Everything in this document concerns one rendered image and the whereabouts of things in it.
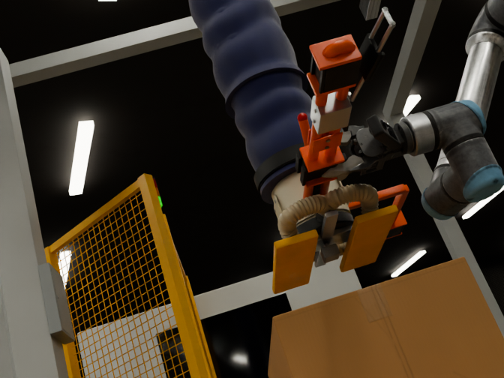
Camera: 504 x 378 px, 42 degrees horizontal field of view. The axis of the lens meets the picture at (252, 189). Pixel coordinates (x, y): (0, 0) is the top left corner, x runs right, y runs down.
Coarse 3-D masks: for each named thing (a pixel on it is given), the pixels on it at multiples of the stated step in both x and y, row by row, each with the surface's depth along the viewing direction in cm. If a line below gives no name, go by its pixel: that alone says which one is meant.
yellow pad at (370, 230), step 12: (360, 216) 145; (372, 216) 145; (384, 216) 145; (360, 228) 147; (372, 228) 150; (384, 228) 153; (348, 240) 157; (360, 240) 155; (372, 240) 158; (384, 240) 161; (348, 252) 161; (360, 252) 163; (372, 252) 167; (348, 264) 169; (360, 264) 173
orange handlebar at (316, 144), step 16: (336, 48) 105; (352, 48) 106; (320, 96) 116; (336, 96) 119; (320, 144) 131; (336, 144) 133; (304, 192) 152; (320, 192) 155; (384, 192) 170; (400, 192) 170; (352, 208) 169; (400, 208) 181
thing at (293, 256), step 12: (288, 240) 143; (300, 240) 143; (312, 240) 144; (276, 252) 144; (288, 252) 146; (300, 252) 149; (312, 252) 151; (276, 264) 151; (288, 264) 154; (300, 264) 156; (312, 264) 160; (276, 276) 159; (288, 276) 162; (300, 276) 165; (276, 288) 168; (288, 288) 171
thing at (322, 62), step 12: (348, 36) 108; (312, 48) 107; (324, 48) 107; (312, 60) 110; (324, 60) 106; (336, 60) 106; (348, 60) 106; (360, 60) 107; (312, 72) 113; (324, 72) 106; (336, 72) 108; (348, 72) 109; (312, 84) 113; (324, 84) 110; (336, 84) 111; (348, 84) 112
